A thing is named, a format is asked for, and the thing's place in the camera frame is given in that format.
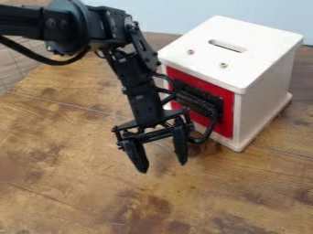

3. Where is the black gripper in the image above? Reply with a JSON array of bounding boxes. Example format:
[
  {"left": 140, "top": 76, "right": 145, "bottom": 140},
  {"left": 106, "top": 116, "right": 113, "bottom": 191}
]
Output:
[{"left": 112, "top": 58, "right": 192, "bottom": 174}]

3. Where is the red drawer front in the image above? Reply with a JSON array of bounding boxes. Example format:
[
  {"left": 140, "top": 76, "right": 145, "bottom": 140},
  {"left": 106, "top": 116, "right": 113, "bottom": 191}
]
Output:
[{"left": 164, "top": 67, "right": 235, "bottom": 139}]

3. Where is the black drawer handle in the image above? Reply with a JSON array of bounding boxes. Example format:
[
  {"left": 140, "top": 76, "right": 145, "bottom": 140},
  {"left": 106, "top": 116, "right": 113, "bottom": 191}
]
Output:
[{"left": 167, "top": 80, "right": 223, "bottom": 144}]

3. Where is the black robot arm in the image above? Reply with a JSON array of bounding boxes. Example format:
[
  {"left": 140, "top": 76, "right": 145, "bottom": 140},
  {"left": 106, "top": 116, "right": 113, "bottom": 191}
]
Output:
[{"left": 0, "top": 0, "right": 192, "bottom": 173}]

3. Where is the white wooden box cabinet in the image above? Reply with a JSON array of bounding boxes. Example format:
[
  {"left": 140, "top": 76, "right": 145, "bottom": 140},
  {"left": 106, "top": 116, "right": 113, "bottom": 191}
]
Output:
[{"left": 159, "top": 16, "right": 303, "bottom": 152}]

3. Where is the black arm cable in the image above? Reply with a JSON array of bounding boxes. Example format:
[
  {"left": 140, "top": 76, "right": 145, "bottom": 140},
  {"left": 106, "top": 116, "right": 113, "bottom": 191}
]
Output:
[{"left": 0, "top": 35, "right": 92, "bottom": 67}]

